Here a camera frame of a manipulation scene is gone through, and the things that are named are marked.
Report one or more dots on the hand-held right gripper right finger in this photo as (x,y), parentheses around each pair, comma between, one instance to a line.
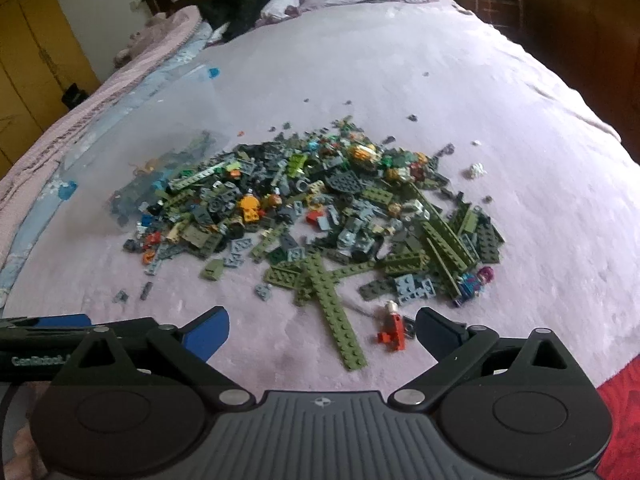
(440,332)

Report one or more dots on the small white toy piece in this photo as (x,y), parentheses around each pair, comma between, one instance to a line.
(476,170)

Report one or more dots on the pink knitted quilt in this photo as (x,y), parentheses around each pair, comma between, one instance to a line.
(75,125)

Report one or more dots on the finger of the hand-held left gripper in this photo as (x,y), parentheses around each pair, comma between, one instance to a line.
(65,321)

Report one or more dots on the black bag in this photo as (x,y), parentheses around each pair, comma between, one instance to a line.
(75,96)

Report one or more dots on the long wooden cabinet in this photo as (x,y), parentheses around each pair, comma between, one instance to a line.
(590,35)

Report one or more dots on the wooden bedside table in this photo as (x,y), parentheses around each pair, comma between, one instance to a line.
(495,10)

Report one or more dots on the white pillow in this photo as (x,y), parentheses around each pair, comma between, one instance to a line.
(277,8)

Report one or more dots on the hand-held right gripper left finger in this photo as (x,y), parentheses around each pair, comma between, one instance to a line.
(210,332)

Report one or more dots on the clear plastic storage box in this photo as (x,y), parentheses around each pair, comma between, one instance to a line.
(150,125)

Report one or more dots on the red blanket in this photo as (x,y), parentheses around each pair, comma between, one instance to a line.
(622,410)

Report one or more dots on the yellow wardrobe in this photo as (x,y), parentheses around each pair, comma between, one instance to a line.
(30,50)

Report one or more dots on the pile of toy building bricks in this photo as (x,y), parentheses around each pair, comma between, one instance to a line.
(310,195)

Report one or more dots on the purple toy minifigure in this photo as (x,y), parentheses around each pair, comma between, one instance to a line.
(472,282)

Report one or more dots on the long green brick plate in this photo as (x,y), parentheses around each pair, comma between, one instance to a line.
(332,310)

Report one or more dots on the red toy minifigure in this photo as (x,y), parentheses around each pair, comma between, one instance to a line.
(392,332)

